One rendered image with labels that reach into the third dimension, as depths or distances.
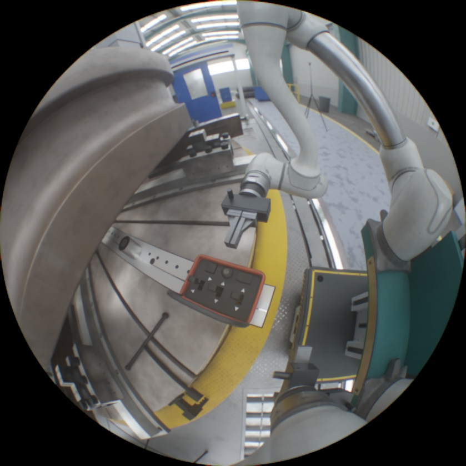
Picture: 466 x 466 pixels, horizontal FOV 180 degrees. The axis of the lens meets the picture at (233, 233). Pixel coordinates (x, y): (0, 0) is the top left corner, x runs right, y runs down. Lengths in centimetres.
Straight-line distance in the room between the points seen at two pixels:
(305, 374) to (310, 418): 13
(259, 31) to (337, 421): 55
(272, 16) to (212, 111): 510
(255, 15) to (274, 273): 134
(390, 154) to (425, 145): 614
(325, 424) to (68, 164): 99
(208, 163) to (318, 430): 136
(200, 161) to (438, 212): 136
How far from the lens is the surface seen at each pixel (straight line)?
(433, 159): 649
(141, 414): 140
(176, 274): 59
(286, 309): 117
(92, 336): 155
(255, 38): 41
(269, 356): 120
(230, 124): 250
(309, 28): 54
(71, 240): 75
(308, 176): 47
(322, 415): 19
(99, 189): 75
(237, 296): 31
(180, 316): 98
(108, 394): 124
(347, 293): 98
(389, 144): 55
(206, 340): 92
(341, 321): 95
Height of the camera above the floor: 116
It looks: 55 degrees down
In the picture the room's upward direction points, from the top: 20 degrees counter-clockwise
